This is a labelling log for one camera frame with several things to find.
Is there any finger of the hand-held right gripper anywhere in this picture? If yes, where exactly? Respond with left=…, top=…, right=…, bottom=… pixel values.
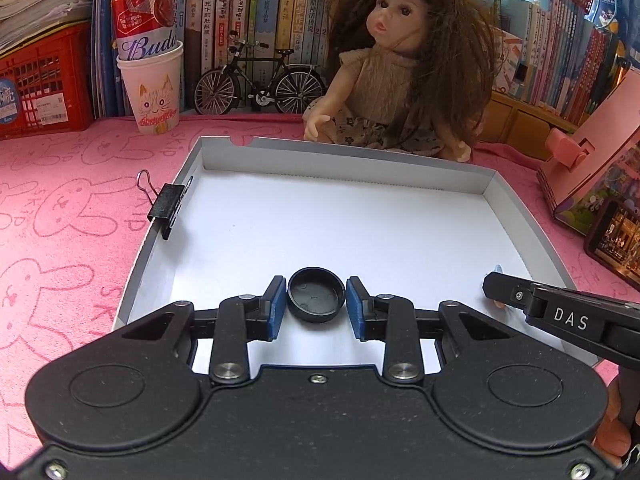
left=482, top=270, right=640, bottom=367

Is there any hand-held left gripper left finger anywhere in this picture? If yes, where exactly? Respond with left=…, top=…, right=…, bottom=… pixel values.
left=107, top=275, right=288, bottom=387

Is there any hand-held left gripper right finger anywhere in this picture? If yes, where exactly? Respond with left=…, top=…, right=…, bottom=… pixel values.
left=345, top=275, right=526, bottom=386

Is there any black round cap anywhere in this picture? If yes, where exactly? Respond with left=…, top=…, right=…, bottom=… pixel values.
left=287, top=266, right=347, bottom=324

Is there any white cardboard box lid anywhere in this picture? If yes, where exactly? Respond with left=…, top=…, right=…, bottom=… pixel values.
left=114, top=135, right=601, bottom=376

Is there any person's right hand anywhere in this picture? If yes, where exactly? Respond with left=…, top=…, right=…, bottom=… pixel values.
left=596, top=375, right=632, bottom=458

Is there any black smartphone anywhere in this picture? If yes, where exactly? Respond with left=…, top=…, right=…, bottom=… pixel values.
left=584, top=200, right=640, bottom=281

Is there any black binder clip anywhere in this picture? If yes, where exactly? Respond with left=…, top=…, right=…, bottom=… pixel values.
left=136, top=170, right=196, bottom=241

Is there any pink wooden dollhouse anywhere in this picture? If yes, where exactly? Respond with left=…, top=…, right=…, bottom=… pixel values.
left=537, top=67, right=640, bottom=236

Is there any wooden drawer box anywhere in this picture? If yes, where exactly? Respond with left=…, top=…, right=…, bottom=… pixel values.
left=480, top=90, right=576, bottom=161

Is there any black miniature bicycle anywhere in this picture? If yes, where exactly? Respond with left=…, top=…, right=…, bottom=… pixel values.
left=192, top=30, right=328, bottom=116

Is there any pink rabbit-print cloth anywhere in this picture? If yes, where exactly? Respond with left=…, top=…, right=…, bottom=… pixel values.
left=0, top=112, right=640, bottom=480

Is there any brown-haired doll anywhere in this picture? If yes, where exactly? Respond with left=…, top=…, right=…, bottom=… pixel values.
left=302, top=0, right=501, bottom=163

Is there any white cat-print paper cup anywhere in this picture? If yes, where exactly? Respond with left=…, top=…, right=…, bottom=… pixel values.
left=116, top=40, right=185, bottom=136

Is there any row of pale blue books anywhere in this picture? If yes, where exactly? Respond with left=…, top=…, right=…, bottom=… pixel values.
left=492, top=0, right=626, bottom=123

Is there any row of colourful upright books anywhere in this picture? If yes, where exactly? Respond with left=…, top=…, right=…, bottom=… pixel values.
left=125, top=0, right=351, bottom=113

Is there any blue printed bag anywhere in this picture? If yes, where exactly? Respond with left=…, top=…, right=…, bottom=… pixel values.
left=585, top=0, right=640, bottom=61

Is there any red beer can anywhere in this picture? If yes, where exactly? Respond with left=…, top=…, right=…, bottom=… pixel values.
left=111, top=0, right=182, bottom=63

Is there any row of thin blue booklets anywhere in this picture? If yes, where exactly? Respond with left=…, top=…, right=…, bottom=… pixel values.
left=92, top=0, right=126, bottom=118

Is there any red plastic crate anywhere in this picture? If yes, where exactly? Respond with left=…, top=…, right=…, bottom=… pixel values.
left=0, top=22, right=96, bottom=141

